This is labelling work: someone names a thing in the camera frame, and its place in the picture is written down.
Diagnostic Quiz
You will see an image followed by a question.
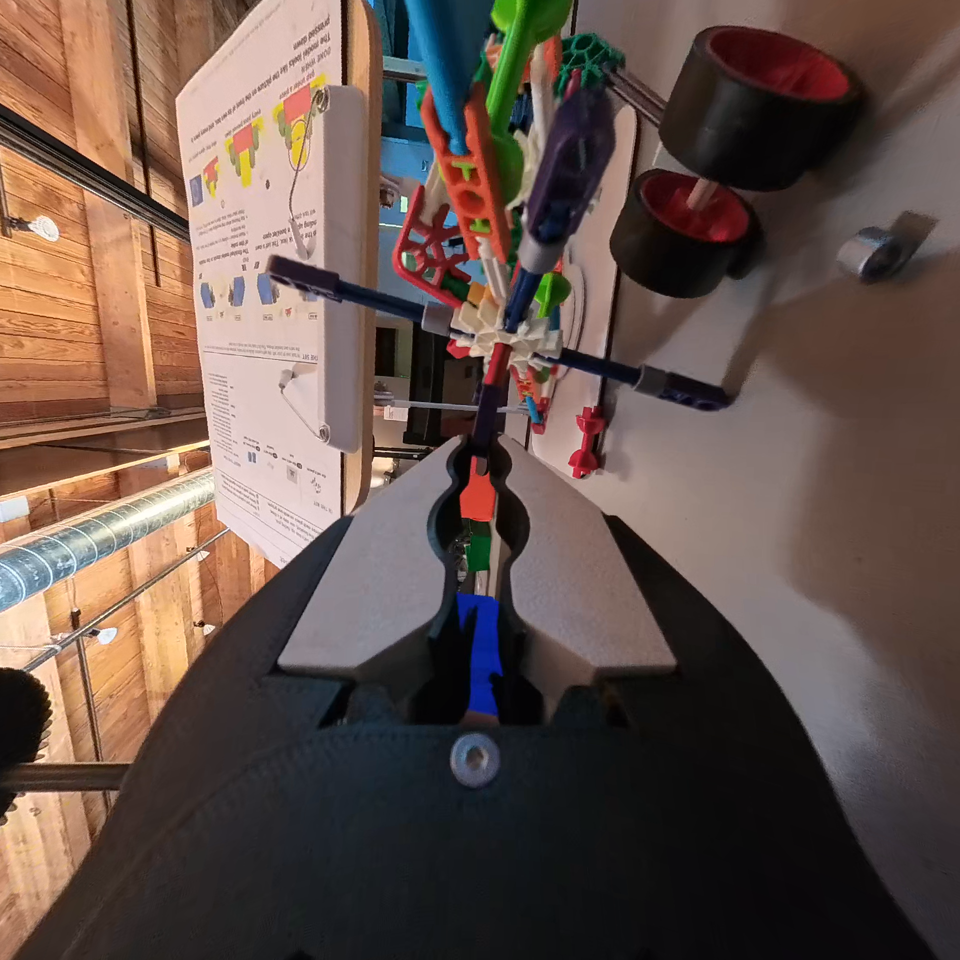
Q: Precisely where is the metal ceiling pipe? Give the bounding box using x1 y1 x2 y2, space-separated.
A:
22 527 231 671

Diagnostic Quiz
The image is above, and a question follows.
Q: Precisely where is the red toy wheel black tyre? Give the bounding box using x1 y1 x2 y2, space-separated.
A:
609 168 762 300
658 26 864 192

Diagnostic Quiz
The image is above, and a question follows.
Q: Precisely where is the colourful toy construction model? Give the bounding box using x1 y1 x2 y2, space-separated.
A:
266 0 864 462

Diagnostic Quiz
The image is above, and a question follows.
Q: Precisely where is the white tilted reading stand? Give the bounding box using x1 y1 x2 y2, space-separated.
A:
176 0 639 560

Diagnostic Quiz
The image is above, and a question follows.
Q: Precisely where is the black ceiling light rail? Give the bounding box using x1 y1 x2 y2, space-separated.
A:
0 105 192 241

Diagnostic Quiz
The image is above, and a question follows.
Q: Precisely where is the red toy connector piece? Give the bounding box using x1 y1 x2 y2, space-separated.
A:
567 405 607 480

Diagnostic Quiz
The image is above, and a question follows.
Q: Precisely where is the small blue plastic bin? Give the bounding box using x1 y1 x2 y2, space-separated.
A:
456 594 502 721

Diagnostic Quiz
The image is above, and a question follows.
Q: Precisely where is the small grey toy spacer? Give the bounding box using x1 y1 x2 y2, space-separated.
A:
834 225 912 286

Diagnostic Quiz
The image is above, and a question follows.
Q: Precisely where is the orange plastic bin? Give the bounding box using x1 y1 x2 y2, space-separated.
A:
459 457 498 524

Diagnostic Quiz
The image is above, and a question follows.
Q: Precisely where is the silver ventilation duct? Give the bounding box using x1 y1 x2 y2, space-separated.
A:
0 468 219 612

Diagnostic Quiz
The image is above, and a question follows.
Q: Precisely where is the printed instruction sheet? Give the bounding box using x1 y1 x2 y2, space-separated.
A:
176 0 346 560

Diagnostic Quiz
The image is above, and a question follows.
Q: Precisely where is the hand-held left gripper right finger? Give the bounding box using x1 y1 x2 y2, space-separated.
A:
493 435 678 721

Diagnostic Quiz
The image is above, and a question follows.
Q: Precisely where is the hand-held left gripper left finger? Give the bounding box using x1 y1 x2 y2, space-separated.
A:
276 435 465 723

